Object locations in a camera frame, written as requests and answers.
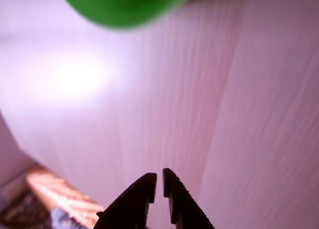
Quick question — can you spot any dark floral fabric cushion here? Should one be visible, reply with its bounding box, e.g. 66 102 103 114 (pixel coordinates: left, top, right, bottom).
0 188 52 229

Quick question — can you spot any green plastic bowl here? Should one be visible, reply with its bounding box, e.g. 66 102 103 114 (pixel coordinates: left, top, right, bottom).
57 0 200 30

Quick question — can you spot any grey-blue floral fabric cushion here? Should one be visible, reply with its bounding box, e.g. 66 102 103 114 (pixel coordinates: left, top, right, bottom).
49 207 84 229

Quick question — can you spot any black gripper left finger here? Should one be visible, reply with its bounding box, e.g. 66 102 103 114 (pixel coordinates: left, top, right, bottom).
93 173 158 229

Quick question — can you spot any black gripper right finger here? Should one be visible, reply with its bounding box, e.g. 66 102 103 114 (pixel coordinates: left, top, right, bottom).
162 168 215 229

